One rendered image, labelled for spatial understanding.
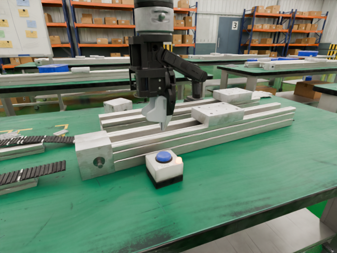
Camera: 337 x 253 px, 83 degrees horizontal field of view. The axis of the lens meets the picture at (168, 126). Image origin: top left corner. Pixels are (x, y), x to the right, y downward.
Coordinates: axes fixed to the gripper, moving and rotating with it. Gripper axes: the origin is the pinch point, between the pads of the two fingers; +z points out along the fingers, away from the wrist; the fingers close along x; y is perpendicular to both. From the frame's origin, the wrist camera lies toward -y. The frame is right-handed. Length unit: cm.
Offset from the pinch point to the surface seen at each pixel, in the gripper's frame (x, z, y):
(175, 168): 3.2, 11.4, -1.3
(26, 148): -30.4, 13.4, 37.0
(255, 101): -28, 9, -64
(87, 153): -8.6, 8.1, 18.7
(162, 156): 0.2, 8.8, 1.1
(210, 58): -324, 10, -256
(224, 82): -214, 40, -206
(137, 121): -28.9, 9.5, -0.8
